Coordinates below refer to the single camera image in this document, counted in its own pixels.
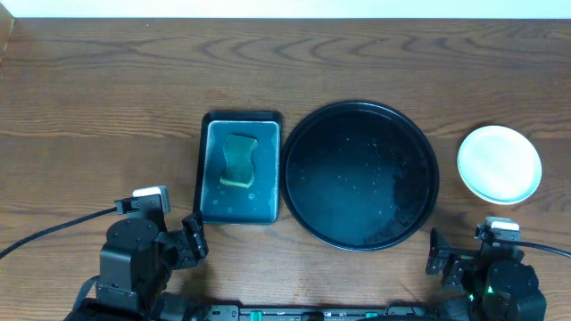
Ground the green yellow sponge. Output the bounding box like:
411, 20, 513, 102
219, 135, 258, 188

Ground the white plate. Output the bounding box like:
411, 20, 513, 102
457, 125, 542, 205

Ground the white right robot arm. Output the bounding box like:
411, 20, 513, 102
426, 225, 547, 321

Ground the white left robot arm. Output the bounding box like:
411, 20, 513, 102
65, 195, 208, 321

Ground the black rectangular water tray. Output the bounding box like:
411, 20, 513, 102
193, 111, 281, 225

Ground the round black tray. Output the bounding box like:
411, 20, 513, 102
280, 101, 440, 251

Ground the left black cable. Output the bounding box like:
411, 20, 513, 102
0, 202, 135, 260

